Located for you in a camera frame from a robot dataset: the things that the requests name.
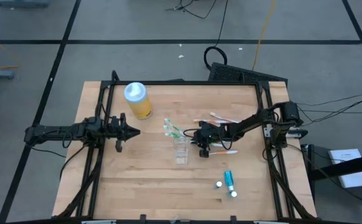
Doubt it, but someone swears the orange floor cable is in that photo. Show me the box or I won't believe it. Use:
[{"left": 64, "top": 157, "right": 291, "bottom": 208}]
[{"left": 0, "top": 27, "right": 21, "bottom": 71}]

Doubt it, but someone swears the black mesh computer case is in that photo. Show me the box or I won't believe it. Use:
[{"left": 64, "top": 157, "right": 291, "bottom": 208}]
[{"left": 207, "top": 62, "right": 289, "bottom": 85}]

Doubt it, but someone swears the yellow wipes canister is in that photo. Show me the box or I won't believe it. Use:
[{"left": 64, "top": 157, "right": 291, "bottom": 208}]
[{"left": 124, "top": 82, "right": 153, "bottom": 120}]

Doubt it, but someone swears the thin black cable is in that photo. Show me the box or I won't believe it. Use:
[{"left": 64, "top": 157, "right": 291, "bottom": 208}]
[{"left": 203, "top": 0, "right": 230, "bottom": 72}]

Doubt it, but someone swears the black side stand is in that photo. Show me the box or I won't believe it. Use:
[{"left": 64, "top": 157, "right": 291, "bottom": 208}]
[{"left": 300, "top": 143, "right": 362, "bottom": 224}]

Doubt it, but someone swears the clear acrylic organizer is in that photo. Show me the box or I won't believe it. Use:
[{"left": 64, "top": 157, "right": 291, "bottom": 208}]
[{"left": 173, "top": 136, "right": 190, "bottom": 166}]

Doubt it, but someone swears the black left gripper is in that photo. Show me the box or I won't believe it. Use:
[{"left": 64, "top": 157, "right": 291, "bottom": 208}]
[{"left": 108, "top": 112, "right": 141, "bottom": 153}]

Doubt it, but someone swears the white booklet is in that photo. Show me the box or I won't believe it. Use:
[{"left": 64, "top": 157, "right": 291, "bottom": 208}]
[{"left": 327, "top": 148, "right": 362, "bottom": 189}]

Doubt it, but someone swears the black floor cable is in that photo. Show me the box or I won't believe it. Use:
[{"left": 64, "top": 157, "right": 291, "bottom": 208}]
[
  {"left": 302, "top": 92, "right": 362, "bottom": 127},
  {"left": 297, "top": 90, "right": 362, "bottom": 107},
  {"left": 299, "top": 109, "right": 362, "bottom": 115},
  {"left": 165, "top": 0, "right": 219, "bottom": 20}
]

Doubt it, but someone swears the long yellow cable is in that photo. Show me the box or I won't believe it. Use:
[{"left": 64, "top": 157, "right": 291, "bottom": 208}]
[{"left": 251, "top": 0, "right": 277, "bottom": 72}]

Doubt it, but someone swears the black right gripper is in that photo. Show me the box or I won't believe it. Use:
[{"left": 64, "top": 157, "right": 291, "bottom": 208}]
[{"left": 193, "top": 121, "right": 228, "bottom": 158}]

